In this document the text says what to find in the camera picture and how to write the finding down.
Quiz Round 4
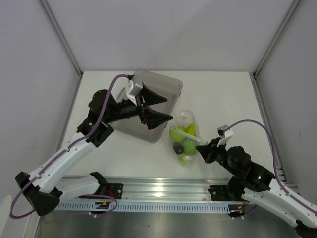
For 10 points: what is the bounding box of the clear dotted zip bag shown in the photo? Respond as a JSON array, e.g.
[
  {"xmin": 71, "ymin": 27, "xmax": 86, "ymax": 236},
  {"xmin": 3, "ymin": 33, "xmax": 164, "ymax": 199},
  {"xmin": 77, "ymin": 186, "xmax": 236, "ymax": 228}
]
[{"xmin": 168, "ymin": 110, "xmax": 207, "ymax": 168}]

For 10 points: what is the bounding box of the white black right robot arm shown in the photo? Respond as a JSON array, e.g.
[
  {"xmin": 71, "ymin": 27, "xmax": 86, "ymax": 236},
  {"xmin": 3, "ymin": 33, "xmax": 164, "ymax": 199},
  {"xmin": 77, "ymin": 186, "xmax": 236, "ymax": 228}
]
[{"xmin": 196, "ymin": 138, "xmax": 317, "ymax": 238}]

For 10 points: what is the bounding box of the aluminium mounting rail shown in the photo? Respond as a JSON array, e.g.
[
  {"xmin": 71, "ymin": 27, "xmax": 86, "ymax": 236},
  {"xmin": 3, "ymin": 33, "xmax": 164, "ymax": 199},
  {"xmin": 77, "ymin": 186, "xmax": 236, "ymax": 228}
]
[{"xmin": 56, "ymin": 177, "xmax": 229, "ymax": 203}]

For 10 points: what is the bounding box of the aluminium frame post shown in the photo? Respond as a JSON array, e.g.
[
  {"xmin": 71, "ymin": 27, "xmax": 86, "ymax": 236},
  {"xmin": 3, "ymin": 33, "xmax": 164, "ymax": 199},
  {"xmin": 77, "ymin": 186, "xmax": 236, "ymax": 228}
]
[
  {"xmin": 253, "ymin": 0, "xmax": 304, "ymax": 79},
  {"xmin": 38, "ymin": 0, "xmax": 83, "ymax": 77}
]

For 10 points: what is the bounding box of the left aluminium frame post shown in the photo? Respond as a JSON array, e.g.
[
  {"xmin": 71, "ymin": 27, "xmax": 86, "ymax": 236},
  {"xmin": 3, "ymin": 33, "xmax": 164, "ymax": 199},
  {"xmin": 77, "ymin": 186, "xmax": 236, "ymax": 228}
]
[{"xmin": 38, "ymin": 0, "xmax": 83, "ymax": 77}]

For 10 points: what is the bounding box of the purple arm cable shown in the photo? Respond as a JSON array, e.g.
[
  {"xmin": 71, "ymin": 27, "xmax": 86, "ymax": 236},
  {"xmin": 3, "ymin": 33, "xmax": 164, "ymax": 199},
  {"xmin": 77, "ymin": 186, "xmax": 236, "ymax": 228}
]
[
  {"xmin": 9, "ymin": 73, "xmax": 132, "ymax": 219},
  {"xmin": 226, "ymin": 119, "xmax": 317, "ymax": 211}
]

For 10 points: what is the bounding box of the right aluminium frame post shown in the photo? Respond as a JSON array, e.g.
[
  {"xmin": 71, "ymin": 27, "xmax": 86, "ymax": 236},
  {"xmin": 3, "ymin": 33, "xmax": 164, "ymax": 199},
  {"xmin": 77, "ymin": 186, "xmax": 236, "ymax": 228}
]
[{"xmin": 253, "ymin": 0, "xmax": 304, "ymax": 79}]

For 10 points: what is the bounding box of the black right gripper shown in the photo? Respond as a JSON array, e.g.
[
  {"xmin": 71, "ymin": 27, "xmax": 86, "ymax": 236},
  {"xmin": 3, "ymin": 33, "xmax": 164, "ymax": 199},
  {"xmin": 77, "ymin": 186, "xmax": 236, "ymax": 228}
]
[{"xmin": 195, "ymin": 137, "xmax": 240, "ymax": 177}]

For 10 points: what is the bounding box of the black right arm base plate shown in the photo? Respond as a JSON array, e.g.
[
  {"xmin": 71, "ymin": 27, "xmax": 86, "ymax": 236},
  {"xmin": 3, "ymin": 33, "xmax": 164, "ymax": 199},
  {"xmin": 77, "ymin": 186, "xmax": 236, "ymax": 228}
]
[{"xmin": 208, "ymin": 185, "xmax": 243, "ymax": 202}]

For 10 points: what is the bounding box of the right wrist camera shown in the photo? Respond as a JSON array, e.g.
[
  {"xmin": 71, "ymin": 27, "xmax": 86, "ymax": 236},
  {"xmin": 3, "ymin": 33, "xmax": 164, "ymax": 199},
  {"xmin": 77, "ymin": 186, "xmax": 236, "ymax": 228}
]
[{"xmin": 217, "ymin": 125, "xmax": 234, "ymax": 147}]

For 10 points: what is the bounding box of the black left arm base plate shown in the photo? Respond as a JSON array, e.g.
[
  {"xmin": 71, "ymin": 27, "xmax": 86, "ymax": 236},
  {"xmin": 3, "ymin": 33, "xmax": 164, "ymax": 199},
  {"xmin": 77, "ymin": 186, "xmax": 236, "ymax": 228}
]
[{"xmin": 81, "ymin": 182, "xmax": 124, "ymax": 199}]

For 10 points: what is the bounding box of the white slotted cable duct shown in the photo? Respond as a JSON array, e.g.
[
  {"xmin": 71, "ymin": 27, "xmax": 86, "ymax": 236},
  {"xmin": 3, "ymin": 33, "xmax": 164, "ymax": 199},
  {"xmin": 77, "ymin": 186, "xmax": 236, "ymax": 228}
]
[{"xmin": 56, "ymin": 201, "xmax": 230, "ymax": 214}]

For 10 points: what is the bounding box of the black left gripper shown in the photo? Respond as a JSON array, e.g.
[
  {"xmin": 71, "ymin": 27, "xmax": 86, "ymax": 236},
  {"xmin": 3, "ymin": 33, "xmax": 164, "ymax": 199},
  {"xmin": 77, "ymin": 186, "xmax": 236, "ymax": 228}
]
[{"xmin": 106, "ymin": 83, "xmax": 174, "ymax": 129}]

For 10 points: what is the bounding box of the purple eggplant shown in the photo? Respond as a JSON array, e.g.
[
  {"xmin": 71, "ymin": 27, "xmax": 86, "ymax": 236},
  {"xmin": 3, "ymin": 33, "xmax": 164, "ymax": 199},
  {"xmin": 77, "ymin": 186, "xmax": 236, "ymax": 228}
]
[{"xmin": 173, "ymin": 143, "xmax": 184, "ymax": 155}]

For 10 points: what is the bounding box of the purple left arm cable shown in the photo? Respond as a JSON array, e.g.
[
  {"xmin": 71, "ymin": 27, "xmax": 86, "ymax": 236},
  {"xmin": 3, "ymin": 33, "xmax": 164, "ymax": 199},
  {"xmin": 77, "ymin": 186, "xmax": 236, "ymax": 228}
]
[{"xmin": 9, "ymin": 73, "xmax": 132, "ymax": 219}]

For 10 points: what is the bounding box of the grey plastic food bin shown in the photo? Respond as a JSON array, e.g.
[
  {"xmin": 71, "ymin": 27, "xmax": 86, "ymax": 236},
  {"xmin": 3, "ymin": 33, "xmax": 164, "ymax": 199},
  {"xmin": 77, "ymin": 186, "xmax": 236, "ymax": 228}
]
[{"xmin": 111, "ymin": 70, "xmax": 183, "ymax": 143}]

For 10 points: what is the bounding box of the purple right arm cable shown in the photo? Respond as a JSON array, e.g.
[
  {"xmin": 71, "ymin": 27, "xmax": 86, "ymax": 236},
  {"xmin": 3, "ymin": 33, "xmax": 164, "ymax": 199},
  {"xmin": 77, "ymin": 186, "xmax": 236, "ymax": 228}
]
[{"xmin": 226, "ymin": 119, "xmax": 317, "ymax": 211}]

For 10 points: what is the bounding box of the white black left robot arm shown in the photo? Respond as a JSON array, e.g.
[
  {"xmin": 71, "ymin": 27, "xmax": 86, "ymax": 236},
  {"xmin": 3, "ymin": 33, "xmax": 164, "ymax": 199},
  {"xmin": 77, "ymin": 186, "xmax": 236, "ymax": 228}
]
[{"xmin": 12, "ymin": 75, "xmax": 173, "ymax": 216}]

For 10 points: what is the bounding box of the green custard apple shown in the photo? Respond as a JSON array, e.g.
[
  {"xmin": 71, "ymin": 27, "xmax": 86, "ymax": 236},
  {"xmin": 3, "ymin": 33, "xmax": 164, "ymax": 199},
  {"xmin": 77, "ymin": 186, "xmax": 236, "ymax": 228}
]
[{"xmin": 182, "ymin": 139, "xmax": 197, "ymax": 156}]

